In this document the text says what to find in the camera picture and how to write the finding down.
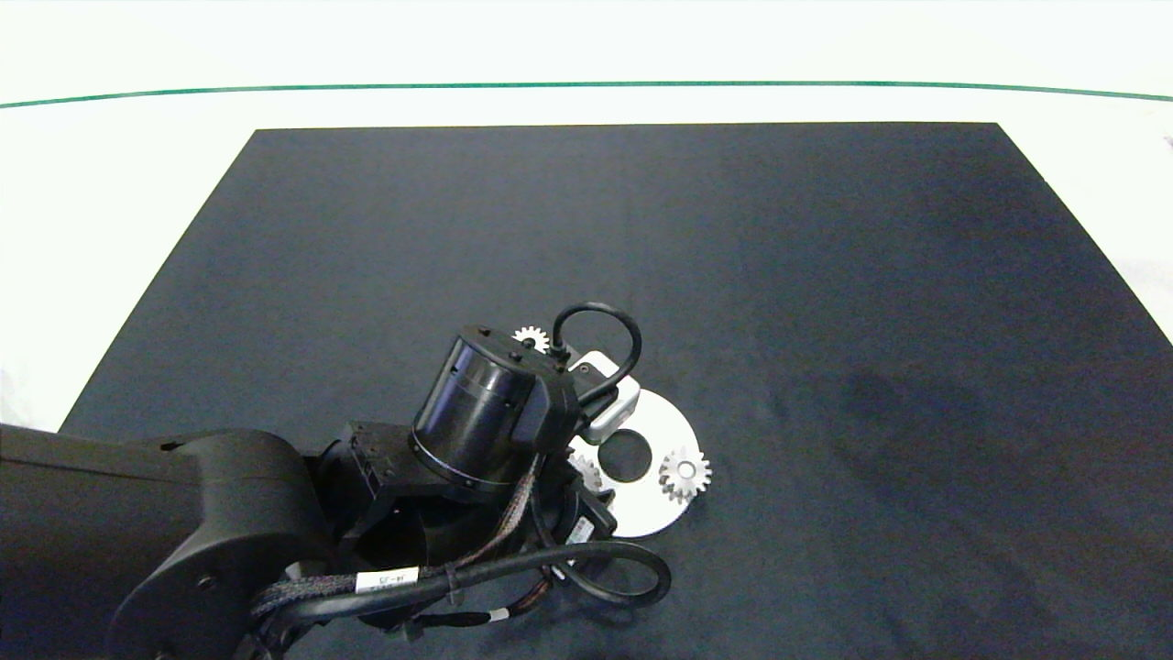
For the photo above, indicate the dark mat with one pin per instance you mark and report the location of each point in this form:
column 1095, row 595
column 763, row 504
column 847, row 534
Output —
column 825, row 275

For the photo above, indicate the round white carrier plate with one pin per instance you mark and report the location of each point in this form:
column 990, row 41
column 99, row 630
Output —
column 662, row 424

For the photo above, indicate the small steel planetary gear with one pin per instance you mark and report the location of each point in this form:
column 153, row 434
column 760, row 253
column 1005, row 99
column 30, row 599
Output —
column 696, row 471
column 587, row 476
column 541, row 338

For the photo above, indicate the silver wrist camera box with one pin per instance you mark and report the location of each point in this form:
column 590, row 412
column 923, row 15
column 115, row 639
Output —
column 609, row 412

